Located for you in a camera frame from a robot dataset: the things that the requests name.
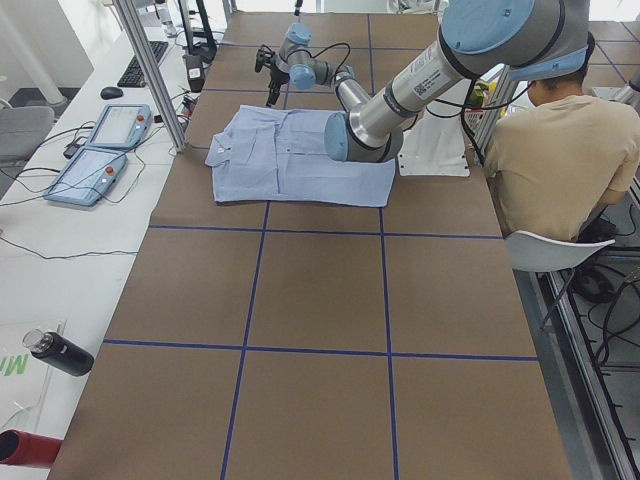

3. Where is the grey office chair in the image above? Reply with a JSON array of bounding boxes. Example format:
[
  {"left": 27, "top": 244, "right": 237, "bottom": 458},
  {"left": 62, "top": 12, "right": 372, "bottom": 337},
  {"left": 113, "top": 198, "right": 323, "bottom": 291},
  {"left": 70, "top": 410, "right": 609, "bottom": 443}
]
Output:
[{"left": 0, "top": 106, "right": 54, "bottom": 162}]

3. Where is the red cylinder bottle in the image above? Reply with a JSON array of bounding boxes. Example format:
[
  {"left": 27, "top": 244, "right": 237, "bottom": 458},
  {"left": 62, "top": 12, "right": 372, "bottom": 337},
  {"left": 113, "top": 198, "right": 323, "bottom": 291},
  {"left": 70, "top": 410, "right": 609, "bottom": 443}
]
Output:
[{"left": 1, "top": 429, "right": 62, "bottom": 468}]

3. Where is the black keyboard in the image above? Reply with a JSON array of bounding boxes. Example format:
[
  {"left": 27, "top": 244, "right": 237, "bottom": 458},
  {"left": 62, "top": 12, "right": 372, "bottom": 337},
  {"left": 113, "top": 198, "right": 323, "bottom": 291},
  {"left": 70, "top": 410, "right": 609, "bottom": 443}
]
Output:
[{"left": 117, "top": 40, "right": 170, "bottom": 89}]

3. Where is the black computer mouse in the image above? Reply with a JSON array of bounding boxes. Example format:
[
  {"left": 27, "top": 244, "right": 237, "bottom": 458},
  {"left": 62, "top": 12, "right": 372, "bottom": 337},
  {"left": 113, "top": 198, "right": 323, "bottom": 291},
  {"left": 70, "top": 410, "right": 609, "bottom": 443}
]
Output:
[{"left": 100, "top": 86, "right": 124, "bottom": 100}]

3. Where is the white camera pole base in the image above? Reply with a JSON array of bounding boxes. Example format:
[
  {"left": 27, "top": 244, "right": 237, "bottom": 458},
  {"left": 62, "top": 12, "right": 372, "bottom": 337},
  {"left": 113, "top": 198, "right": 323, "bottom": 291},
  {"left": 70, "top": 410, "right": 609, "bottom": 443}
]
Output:
[{"left": 397, "top": 101, "right": 470, "bottom": 177}]

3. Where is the black box with label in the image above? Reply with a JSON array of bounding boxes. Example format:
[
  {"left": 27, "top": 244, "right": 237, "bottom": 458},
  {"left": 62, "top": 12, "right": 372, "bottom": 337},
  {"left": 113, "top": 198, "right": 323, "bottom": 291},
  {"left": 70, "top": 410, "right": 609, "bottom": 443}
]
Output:
[{"left": 183, "top": 54, "right": 206, "bottom": 93}]

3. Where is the light blue striped shirt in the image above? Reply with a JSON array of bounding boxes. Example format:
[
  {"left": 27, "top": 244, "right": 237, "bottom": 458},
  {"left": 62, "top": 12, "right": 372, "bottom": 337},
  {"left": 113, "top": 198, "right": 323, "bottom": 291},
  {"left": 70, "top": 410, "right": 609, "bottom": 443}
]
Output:
[{"left": 205, "top": 105, "right": 395, "bottom": 207}]

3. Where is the black water bottle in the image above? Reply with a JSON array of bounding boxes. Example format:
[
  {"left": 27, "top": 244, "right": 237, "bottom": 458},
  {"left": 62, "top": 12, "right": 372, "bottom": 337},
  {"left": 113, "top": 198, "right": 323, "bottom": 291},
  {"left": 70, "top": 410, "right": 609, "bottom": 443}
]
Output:
[{"left": 22, "top": 329, "right": 94, "bottom": 377}]

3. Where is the upper blue teach pendant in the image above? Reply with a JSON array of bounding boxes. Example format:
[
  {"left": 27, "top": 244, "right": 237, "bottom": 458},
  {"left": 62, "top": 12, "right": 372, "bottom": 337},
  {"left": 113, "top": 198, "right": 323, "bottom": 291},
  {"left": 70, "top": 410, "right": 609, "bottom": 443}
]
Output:
[{"left": 86, "top": 104, "right": 153, "bottom": 150}]

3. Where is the lower blue teach pendant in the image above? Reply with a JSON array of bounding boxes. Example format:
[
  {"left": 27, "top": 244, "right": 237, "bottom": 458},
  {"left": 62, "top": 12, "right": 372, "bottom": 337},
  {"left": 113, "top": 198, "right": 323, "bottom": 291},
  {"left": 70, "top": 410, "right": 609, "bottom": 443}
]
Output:
[{"left": 44, "top": 147, "right": 127, "bottom": 207}]

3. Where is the person in beige shirt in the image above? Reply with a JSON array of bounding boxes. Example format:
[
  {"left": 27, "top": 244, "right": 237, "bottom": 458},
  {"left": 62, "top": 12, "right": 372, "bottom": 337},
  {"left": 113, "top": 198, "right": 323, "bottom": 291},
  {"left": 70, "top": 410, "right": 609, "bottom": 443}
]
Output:
[{"left": 484, "top": 70, "right": 639, "bottom": 241}]

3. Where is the white chair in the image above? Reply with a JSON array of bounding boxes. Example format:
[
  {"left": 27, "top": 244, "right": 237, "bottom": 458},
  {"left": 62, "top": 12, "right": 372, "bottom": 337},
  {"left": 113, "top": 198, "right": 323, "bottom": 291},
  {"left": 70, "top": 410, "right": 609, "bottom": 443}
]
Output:
[{"left": 505, "top": 230, "right": 615, "bottom": 330}]

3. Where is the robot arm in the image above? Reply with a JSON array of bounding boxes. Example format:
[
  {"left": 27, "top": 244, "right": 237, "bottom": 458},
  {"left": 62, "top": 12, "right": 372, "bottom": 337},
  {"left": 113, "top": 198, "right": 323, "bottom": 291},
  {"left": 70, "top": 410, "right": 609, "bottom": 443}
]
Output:
[{"left": 255, "top": 1, "right": 589, "bottom": 163}]

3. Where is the blue teach pendant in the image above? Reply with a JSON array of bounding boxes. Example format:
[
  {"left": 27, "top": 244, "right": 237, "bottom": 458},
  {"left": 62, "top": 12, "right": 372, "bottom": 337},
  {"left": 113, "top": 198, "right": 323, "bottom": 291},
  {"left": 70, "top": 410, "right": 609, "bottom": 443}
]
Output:
[
  {"left": 44, "top": 147, "right": 127, "bottom": 207},
  {"left": 86, "top": 104, "right": 153, "bottom": 150}
]

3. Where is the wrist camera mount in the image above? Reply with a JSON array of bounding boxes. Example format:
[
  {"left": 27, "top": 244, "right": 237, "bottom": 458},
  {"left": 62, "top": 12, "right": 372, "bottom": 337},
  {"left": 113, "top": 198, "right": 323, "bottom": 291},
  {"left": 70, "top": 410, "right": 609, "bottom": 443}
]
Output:
[{"left": 254, "top": 44, "right": 276, "bottom": 73}]

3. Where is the aluminium frame post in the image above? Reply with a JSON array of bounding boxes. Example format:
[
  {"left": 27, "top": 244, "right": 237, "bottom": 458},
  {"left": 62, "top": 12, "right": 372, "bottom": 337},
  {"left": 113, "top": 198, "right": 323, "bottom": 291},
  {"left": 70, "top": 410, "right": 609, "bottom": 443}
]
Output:
[{"left": 113, "top": 0, "right": 186, "bottom": 153}]

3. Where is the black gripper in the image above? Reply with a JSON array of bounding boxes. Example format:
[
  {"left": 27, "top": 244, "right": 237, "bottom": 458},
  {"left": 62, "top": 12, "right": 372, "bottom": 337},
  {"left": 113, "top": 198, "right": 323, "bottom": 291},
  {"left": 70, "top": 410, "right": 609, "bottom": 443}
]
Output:
[{"left": 265, "top": 63, "right": 288, "bottom": 108}]

